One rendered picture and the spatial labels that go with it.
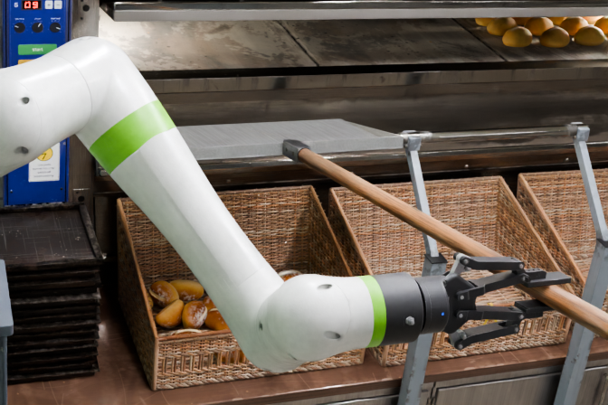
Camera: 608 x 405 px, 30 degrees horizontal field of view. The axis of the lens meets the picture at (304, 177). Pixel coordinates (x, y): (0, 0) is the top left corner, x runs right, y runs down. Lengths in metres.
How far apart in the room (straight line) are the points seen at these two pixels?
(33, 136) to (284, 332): 0.39
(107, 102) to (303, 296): 0.37
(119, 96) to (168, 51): 1.55
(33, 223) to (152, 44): 0.63
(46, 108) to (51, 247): 1.28
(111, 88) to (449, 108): 1.85
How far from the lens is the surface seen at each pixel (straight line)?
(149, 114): 1.53
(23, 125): 1.42
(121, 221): 2.96
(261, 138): 2.62
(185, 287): 3.03
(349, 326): 1.42
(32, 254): 2.67
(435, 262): 2.68
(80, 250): 2.68
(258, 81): 2.97
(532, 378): 3.14
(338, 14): 2.81
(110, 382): 2.80
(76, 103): 1.49
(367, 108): 3.15
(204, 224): 1.52
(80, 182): 2.98
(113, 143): 1.53
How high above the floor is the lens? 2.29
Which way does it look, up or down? 27 degrees down
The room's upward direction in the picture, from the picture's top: 7 degrees clockwise
